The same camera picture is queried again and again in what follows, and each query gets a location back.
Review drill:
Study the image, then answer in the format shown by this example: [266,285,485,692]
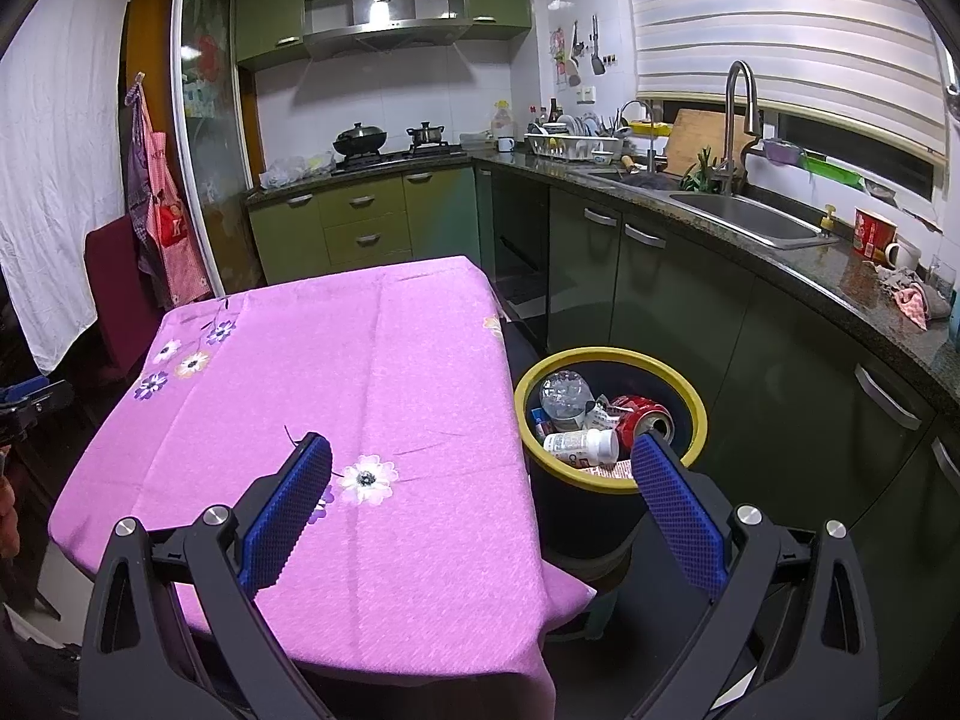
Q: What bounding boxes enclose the dark green base cabinets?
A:
[474,165,960,691]

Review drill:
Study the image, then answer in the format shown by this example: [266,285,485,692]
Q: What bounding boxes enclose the red soda can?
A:
[611,394,674,458]

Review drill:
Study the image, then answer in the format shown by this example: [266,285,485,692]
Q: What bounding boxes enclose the small steel faucet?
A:
[619,99,657,166]

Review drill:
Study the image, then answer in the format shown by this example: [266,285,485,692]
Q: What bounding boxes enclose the pink rag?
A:
[877,266,950,331]

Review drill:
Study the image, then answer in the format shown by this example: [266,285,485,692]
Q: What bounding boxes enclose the steel sink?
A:
[667,191,841,250]

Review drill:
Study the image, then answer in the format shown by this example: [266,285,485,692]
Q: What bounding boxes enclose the green wall cabinets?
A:
[234,0,535,70]

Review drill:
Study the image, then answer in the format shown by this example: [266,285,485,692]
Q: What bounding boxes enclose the white pill bottle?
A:
[542,427,620,466]

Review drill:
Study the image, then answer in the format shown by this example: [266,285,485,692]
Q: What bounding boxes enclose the black yellow-rimmed trash bin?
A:
[514,346,708,578]

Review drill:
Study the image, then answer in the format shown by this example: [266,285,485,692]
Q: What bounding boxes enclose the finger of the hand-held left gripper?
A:
[0,381,76,428]

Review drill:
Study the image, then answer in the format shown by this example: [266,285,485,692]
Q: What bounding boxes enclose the pink checked apron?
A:
[124,73,212,308]

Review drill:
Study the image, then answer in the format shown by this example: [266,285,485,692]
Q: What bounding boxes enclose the white hanging sheet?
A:
[0,0,132,374]

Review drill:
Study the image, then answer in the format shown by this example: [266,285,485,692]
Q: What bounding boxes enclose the gas stove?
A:
[334,142,470,170]

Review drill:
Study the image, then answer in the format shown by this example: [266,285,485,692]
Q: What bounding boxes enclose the clear plastic bags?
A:
[259,154,335,188]

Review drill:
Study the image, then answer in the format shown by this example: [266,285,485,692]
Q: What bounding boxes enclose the wooden cutting board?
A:
[664,109,755,179]

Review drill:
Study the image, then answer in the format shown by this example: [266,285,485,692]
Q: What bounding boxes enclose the maroon chair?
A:
[84,214,170,383]

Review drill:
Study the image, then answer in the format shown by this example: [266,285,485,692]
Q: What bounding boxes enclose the green plastic tray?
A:
[806,154,867,187]

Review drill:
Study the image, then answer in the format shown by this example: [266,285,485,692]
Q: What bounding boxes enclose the tall steel faucet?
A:
[712,60,762,196]

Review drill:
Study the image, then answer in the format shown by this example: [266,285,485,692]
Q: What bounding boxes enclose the dish rack with dishes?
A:
[523,112,627,162]

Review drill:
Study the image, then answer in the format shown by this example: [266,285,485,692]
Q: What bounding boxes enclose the black wok with lid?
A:
[332,122,389,158]

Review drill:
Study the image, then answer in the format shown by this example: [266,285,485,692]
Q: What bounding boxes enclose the pink floral tablecloth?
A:
[49,255,597,720]

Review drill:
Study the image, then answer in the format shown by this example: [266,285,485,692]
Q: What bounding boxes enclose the white window blind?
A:
[622,0,950,158]

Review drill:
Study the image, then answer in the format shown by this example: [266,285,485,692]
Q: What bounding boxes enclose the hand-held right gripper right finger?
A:
[631,433,880,720]

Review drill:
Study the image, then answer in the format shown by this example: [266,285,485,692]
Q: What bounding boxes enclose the clear plastic bottle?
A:
[540,371,596,422]

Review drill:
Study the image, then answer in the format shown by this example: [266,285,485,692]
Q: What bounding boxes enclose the person's left hand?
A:
[0,454,17,560]

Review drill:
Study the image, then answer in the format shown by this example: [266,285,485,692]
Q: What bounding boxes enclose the glass sliding door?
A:
[172,0,263,293]

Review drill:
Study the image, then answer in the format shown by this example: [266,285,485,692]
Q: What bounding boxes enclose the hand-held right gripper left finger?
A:
[79,431,335,720]

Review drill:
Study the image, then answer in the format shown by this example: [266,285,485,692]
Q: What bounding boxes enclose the light green base cabinet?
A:
[247,165,481,290]

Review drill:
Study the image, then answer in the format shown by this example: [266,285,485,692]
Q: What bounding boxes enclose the green leafy plant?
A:
[679,150,721,192]

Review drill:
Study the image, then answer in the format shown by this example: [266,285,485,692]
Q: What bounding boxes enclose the red paper cup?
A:
[853,208,897,262]

